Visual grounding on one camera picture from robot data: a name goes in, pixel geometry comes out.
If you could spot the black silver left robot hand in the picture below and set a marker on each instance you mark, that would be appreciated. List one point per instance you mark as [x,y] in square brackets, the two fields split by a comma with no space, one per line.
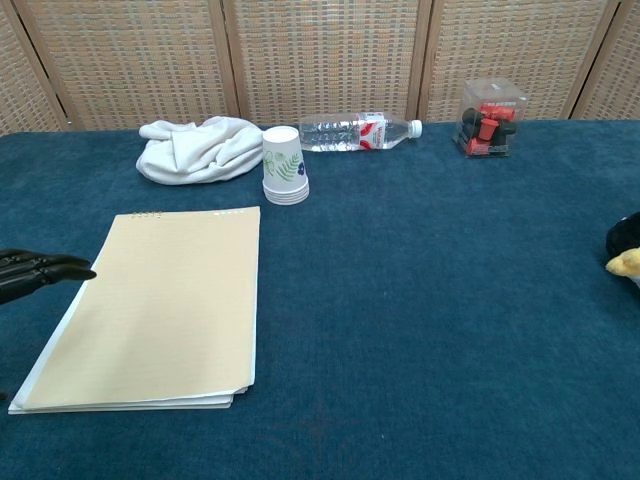
[30,272]

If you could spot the lined paper pad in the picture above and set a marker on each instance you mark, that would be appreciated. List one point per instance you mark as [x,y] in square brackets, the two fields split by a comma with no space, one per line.
[165,310]

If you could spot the woven folding screen panel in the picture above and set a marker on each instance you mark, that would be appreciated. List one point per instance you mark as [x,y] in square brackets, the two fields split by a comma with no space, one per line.
[325,55]
[135,60]
[615,85]
[20,90]
[520,45]

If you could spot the crumpled white cloth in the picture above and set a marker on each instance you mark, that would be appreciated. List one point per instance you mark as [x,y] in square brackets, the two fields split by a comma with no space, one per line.
[200,150]

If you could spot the leaf print paper cup stack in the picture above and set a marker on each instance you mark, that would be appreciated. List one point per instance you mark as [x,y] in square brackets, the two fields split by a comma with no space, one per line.
[282,165]

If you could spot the clear plastic water bottle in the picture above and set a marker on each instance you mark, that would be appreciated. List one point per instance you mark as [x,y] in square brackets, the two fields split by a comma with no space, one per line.
[340,132]

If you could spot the blue felt table cover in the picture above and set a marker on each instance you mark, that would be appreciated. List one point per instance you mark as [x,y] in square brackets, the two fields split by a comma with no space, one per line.
[400,300]

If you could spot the clear box with red toy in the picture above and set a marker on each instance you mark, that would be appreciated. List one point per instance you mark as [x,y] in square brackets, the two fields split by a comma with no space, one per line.
[487,125]

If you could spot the black white plush doll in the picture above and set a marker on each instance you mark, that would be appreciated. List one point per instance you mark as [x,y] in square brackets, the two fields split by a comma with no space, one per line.
[625,245]

